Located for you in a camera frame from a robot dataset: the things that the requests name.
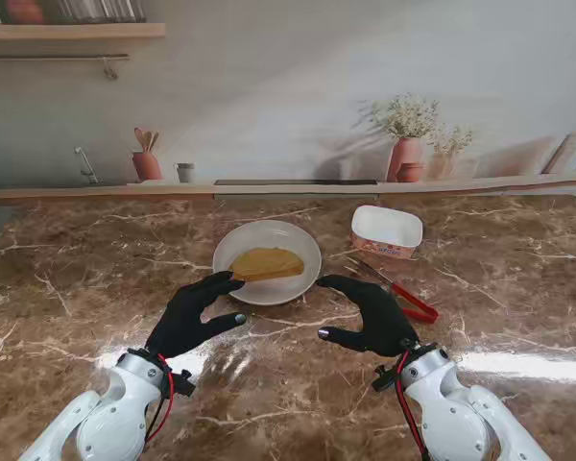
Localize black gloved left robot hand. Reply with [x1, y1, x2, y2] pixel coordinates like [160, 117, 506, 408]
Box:
[143, 270, 248, 360]

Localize red handled metal kitchen tongs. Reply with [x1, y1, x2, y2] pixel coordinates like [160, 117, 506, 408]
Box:
[345, 257, 441, 325]

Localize printed kitchen scene backdrop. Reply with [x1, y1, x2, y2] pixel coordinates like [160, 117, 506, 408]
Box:
[0, 0, 576, 207]

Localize white paper bento box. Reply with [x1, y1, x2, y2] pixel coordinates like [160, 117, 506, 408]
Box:
[349, 205, 424, 261]

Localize red cable on right arm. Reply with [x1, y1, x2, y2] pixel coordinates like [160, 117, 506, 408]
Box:
[396, 350, 433, 461]

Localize toasted bread slice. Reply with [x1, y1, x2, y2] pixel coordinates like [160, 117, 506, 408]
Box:
[228, 246, 305, 283]

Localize red cable on left arm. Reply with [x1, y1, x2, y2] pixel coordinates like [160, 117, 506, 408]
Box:
[143, 353, 175, 446]

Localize round white plate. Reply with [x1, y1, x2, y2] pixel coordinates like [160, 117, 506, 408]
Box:
[212, 220, 324, 307]

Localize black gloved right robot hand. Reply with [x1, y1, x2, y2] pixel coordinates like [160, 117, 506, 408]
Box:
[315, 274, 421, 358]

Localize red cable on arm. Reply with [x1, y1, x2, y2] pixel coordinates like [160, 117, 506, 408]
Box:
[396, 350, 433, 461]
[143, 353, 175, 446]

